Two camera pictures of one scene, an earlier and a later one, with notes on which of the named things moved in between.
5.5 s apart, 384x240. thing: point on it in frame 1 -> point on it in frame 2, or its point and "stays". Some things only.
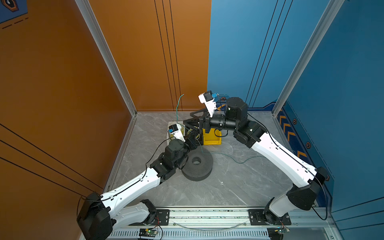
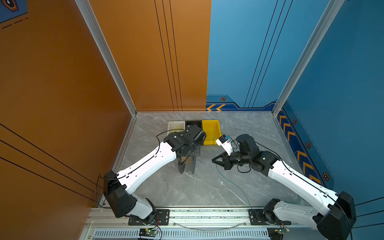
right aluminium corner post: [332, 8] stays
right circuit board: [282, 230] stays
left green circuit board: [147, 232] stays
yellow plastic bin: [210, 138] stays
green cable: [200, 144] -> [236, 186]
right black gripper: [205, 122] -> [226, 163]
